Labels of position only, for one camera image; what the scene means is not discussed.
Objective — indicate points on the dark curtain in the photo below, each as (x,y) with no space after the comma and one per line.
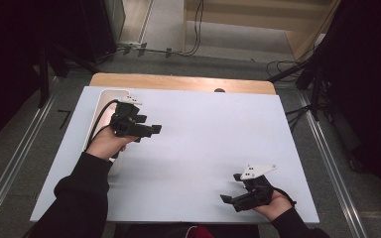
(10,66)
(367,82)

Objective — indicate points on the black metal stand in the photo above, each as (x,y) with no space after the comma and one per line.
(43,76)
(314,82)

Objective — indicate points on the white table board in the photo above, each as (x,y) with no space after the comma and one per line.
(205,148)

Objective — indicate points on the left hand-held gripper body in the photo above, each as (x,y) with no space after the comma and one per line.
(125,112)

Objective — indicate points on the wooden table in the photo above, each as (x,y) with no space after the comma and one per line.
(178,82)

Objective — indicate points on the person's right hand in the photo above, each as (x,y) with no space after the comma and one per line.
(276,206)

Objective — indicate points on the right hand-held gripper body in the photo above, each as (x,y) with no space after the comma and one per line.
(256,191)

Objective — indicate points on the light wooden shelf unit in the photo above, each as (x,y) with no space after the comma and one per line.
(244,20)

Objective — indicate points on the metal floor rail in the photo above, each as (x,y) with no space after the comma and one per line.
(334,172)
(16,155)

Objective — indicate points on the person's left hand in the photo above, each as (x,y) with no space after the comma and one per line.
(105,143)

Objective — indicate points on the dark cabinet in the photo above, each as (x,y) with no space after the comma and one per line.
(102,26)

